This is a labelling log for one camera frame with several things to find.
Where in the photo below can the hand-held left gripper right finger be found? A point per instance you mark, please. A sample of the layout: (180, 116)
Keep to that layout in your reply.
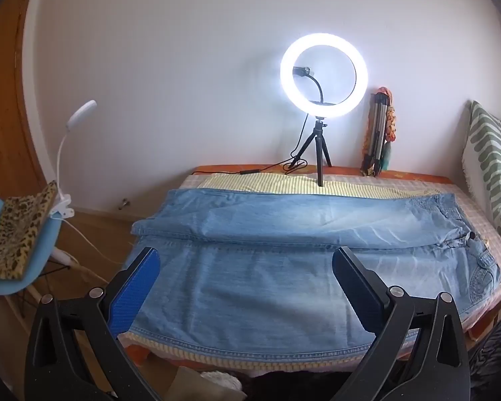
(359, 290)

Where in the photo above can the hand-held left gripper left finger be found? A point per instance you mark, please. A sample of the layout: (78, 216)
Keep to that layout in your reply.
(137, 288)

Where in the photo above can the light blue denim pants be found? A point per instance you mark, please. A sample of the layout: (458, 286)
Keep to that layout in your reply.
(254, 292)

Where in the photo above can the metal door stopper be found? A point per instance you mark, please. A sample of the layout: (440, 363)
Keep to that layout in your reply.
(125, 203)

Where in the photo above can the light blue chair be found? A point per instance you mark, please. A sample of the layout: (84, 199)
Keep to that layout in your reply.
(37, 255)

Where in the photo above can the beige cloth bag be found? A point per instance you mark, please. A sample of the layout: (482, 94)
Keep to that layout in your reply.
(187, 384)

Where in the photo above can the orange bed mattress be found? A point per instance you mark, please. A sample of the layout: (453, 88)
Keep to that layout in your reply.
(350, 170)

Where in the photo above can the white fluffy slipper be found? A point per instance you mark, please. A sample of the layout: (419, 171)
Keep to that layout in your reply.
(221, 380)

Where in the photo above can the leopard print cushion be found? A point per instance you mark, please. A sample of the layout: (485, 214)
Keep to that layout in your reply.
(16, 234)

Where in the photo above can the small black tripod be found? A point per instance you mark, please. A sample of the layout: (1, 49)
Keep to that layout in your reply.
(318, 150)

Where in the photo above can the person's grey striped skirt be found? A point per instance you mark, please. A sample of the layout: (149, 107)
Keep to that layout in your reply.
(497, 355)

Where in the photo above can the folded silver tripod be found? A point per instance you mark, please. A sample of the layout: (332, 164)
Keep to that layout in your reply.
(375, 133)
(391, 125)

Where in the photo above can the green white patterned pillow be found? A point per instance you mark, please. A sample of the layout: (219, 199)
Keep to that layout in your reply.
(488, 158)

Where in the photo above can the white clip lamp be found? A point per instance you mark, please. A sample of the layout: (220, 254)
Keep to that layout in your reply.
(83, 110)

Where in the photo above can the wooden door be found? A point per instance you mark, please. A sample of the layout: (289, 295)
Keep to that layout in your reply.
(12, 112)

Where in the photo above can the black gooseneck phone holder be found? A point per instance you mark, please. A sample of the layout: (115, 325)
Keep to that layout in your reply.
(302, 69)

